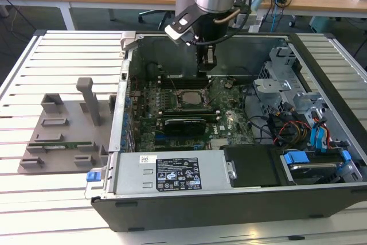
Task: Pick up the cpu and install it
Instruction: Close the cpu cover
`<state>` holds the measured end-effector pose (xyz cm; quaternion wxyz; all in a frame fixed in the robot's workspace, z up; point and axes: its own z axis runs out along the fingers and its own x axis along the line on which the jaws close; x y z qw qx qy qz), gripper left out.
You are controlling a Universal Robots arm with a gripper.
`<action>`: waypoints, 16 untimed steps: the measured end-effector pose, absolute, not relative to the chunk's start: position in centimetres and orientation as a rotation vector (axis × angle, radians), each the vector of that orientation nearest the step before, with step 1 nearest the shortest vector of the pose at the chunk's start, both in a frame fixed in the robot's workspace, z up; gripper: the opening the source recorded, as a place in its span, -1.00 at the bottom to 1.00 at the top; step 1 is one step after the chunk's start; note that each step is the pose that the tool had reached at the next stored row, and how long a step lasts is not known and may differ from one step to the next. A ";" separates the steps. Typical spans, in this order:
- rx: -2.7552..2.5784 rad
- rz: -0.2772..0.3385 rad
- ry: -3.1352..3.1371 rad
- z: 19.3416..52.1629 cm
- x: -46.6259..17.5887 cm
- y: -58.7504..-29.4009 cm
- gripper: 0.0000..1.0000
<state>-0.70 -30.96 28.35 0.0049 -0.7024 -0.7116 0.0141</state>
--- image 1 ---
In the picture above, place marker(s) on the black and silver PC case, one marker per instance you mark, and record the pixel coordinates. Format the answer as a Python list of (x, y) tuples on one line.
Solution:
[(200, 210)]

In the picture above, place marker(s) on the silver chipset heatsink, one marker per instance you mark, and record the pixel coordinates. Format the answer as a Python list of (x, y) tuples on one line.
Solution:
[(220, 143)]

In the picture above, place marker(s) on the black plastic shroud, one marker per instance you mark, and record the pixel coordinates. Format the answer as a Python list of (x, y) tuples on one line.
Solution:
[(252, 167)]

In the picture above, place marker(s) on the black graphics card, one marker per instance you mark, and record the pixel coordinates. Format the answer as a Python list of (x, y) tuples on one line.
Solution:
[(183, 126)]

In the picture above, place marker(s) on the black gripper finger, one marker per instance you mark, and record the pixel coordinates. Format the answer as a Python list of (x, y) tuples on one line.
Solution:
[(205, 67)]

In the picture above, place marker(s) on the green motherboard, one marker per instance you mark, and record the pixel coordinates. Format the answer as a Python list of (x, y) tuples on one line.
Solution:
[(235, 104)]

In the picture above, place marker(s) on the grey case latch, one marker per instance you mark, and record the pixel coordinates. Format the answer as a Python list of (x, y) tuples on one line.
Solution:
[(127, 39)]

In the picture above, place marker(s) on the hard disk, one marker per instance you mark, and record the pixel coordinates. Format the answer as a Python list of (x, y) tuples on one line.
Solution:
[(315, 174)]

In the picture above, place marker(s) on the blue case latch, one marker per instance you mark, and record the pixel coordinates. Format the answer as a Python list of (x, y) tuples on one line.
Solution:
[(92, 176)]

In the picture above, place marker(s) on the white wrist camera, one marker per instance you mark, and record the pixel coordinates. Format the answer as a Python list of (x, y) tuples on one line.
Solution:
[(175, 31)]

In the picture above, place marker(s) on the silver drive cage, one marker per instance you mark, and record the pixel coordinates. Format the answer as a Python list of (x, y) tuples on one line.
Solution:
[(272, 87)]

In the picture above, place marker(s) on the silver power supply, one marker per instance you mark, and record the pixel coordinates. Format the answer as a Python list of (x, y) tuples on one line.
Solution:
[(129, 176)]

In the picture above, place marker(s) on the grey parts rack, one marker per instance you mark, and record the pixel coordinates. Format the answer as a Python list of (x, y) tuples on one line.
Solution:
[(71, 130)]

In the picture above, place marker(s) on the black RAM slot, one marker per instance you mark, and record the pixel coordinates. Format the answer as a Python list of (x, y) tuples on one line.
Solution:
[(186, 76), (186, 79), (186, 109), (186, 85), (186, 82), (212, 115), (213, 118), (186, 112)]

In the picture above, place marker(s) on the black round case part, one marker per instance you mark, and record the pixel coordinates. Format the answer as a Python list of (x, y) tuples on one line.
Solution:
[(152, 70)]

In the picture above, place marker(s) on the CPU socket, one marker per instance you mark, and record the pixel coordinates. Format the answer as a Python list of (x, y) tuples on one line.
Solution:
[(179, 106)]

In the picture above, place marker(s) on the green RAM stick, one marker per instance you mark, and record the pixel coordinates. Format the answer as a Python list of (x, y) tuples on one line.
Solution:
[(71, 143)]

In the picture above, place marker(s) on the blue disk carrier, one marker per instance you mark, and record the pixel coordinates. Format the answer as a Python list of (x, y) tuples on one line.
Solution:
[(296, 157)]

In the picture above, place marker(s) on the pale teal box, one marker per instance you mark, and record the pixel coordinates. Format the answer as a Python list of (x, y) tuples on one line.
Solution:
[(324, 24)]

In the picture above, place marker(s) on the round coin battery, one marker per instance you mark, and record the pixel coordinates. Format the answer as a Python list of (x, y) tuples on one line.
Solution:
[(228, 84)]

